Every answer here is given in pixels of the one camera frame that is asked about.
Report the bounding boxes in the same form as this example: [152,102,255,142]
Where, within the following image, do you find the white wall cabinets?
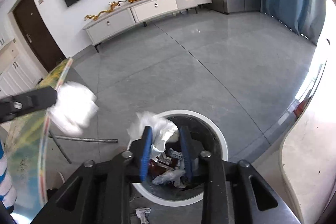
[0,27,44,98]

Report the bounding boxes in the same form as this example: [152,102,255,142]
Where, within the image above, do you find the white television console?
[83,0,212,52]

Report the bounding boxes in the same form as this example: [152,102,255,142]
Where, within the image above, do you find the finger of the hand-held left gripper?
[0,86,58,123]

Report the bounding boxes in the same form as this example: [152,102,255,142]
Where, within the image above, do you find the white printed wrapper scrap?
[135,208,151,223]

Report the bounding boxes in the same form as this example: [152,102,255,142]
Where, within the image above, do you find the white curved platform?
[278,56,336,224]

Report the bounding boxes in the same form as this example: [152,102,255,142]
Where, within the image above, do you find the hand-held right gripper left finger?
[31,126,154,224]

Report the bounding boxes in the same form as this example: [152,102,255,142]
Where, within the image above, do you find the dark brown door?
[13,0,67,73]

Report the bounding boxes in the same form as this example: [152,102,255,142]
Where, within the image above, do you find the clear wrapper with dark print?
[152,169,185,186]

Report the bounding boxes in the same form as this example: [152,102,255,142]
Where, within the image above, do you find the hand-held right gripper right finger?
[179,126,302,224]

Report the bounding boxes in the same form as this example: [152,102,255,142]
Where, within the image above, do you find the clear plastic bag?
[127,111,179,160]

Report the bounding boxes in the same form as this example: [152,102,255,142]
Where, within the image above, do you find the white tissue wad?
[49,81,99,135]

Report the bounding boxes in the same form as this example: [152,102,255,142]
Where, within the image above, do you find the golden dragon figurine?
[84,1,121,21]

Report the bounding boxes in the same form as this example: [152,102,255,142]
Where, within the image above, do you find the brown snack wrapper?
[150,157,175,170]

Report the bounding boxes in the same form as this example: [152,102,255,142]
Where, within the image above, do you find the white printed plastic bag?
[166,148,185,170]

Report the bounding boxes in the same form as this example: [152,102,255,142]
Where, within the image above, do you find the white round trash bin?
[127,109,229,207]

